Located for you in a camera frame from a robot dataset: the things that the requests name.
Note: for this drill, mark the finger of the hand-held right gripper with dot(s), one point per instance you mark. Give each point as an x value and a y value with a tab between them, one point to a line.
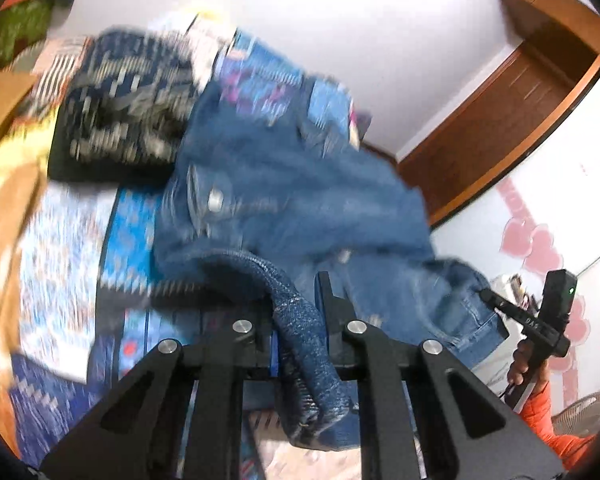
510	309

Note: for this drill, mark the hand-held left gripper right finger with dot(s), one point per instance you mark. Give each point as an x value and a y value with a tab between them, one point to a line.
332	330

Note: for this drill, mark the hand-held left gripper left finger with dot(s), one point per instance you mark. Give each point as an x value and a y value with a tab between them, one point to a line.
252	345

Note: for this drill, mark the blue denim jacket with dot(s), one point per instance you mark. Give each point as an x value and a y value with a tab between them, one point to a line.
290	185

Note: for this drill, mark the person's right forearm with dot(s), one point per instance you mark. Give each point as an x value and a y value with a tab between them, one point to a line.
550	425

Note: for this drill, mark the person's right hand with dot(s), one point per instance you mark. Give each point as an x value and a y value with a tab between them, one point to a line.
519	365

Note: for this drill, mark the white electric fan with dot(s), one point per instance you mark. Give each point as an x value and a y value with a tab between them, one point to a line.
587	410

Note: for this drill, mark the white wardrobe door, heart stickers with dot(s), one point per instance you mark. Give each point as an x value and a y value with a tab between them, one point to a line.
555	170

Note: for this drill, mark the brown wooden door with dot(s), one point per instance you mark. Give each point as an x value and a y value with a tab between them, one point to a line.
490	135

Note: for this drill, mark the blue patchwork quilt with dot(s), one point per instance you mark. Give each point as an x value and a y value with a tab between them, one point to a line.
60	270

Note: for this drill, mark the black patterned sweater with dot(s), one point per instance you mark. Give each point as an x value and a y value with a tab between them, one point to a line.
120	105

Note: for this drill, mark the yellow blanket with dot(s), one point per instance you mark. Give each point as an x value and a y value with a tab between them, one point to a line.
5	210

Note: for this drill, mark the brown overhead cabinet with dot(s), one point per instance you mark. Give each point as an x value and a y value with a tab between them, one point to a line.
545	10

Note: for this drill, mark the small wooden table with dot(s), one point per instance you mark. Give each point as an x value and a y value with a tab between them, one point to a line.
0	100

